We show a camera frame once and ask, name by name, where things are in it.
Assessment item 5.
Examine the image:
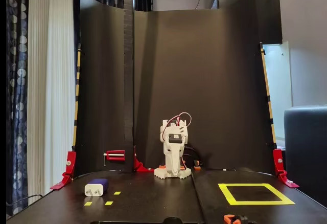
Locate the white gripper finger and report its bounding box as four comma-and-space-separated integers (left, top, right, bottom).
177, 147, 185, 177
165, 148, 180, 177

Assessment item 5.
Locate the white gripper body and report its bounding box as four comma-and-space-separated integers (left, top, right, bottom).
163, 131, 189, 153

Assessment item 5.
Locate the blue and white charger block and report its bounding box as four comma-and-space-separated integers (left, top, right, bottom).
84, 178, 109, 198

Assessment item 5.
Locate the red screw clamp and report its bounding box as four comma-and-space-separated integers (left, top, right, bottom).
103, 150, 126, 167

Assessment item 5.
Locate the black backdrop board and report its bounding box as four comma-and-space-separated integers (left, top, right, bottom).
74, 0, 278, 181

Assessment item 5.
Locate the orange and black clamp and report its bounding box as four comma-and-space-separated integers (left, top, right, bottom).
223, 214, 248, 224

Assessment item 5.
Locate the yellow tape square outline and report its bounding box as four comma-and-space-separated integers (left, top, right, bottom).
218, 183, 296, 206

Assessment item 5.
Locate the red corner clamp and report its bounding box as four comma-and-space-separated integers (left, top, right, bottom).
50, 151, 77, 190
272, 148, 299, 189

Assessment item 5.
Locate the yellow black striped stick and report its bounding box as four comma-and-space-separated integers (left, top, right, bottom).
72, 43, 82, 153
260, 41, 278, 150

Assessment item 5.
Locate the white cabinet door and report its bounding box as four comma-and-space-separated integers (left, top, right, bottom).
262, 40, 293, 139

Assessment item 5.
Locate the dark blue armchair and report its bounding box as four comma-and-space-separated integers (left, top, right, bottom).
284, 105, 327, 208

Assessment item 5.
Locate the white pleated curtain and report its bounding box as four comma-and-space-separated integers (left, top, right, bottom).
27, 0, 77, 206

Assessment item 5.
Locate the dark blue patterned curtain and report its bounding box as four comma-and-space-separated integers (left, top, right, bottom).
6, 0, 29, 216

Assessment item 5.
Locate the red white servo wire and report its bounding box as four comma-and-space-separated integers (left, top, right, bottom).
165, 112, 193, 143

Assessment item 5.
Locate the red post bracket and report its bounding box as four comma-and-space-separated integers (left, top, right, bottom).
133, 146, 155, 173

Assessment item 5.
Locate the black round mount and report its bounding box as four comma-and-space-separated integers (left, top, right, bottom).
163, 216, 183, 224

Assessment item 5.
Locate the thin black cable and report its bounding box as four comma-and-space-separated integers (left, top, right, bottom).
6, 194, 43, 207

